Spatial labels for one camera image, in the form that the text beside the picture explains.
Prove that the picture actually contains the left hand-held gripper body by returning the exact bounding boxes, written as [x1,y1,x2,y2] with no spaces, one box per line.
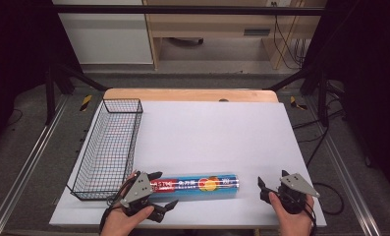
[119,170,155,216]

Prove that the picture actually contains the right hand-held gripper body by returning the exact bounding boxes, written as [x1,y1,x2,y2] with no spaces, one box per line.
[278,172,321,215]

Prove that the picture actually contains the blue and red wrap box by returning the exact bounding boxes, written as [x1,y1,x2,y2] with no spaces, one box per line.
[148,174,241,202]

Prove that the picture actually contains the black wire basket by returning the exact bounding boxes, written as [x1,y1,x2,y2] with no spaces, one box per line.
[66,97,144,202]

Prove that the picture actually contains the person's left hand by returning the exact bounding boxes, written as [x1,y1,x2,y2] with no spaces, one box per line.
[99,172,155,236]

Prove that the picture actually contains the person's right hand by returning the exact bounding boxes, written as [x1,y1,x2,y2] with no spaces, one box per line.
[268,192,315,236]

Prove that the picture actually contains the white foam board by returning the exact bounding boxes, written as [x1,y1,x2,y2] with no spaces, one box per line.
[48,100,328,228]

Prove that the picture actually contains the yellow and black tape strip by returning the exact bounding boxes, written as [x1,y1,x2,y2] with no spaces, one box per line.
[80,94,93,112]
[289,95,308,111]

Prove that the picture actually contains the black metal stand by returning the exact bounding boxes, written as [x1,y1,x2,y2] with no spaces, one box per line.
[266,63,331,128]
[44,61,109,126]

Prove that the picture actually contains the wooden table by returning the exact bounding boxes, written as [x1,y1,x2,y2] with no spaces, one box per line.
[102,88,280,103]

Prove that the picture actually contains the black curtain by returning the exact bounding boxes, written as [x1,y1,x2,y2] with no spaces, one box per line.
[0,0,83,156]
[302,0,390,195]

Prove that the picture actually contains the white cabinet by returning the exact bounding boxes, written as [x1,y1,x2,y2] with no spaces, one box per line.
[52,0,154,65]

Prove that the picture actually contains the light wooden desk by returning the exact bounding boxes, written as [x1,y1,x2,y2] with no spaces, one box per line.
[142,0,328,71]

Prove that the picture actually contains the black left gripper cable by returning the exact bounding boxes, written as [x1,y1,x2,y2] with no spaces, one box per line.
[98,176,136,234]

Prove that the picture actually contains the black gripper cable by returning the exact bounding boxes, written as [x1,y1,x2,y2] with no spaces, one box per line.
[299,195,318,236]
[98,176,136,234]

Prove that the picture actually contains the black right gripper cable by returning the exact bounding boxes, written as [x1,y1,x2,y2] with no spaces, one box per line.
[299,195,318,236]

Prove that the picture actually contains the black floor cable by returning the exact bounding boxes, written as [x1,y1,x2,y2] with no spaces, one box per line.
[292,107,347,216]

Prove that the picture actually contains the aluminium floor rail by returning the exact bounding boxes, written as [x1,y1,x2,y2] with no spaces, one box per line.
[305,96,383,236]
[0,94,70,236]

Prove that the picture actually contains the black hanging cables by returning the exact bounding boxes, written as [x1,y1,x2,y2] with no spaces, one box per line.
[270,1,307,71]

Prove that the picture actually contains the black horizontal frame bar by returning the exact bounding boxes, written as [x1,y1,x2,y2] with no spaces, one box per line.
[51,4,325,17]

